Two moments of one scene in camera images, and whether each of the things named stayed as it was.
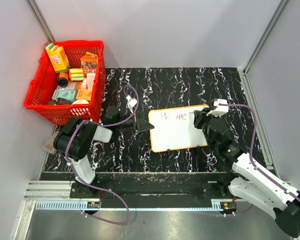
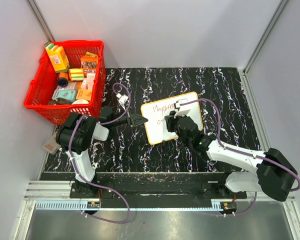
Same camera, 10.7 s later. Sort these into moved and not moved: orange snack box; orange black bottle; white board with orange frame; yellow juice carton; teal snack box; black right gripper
Moved: black right gripper; white board with orange frame
Not moved: orange black bottle; orange snack box; yellow juice carton; teal snack box
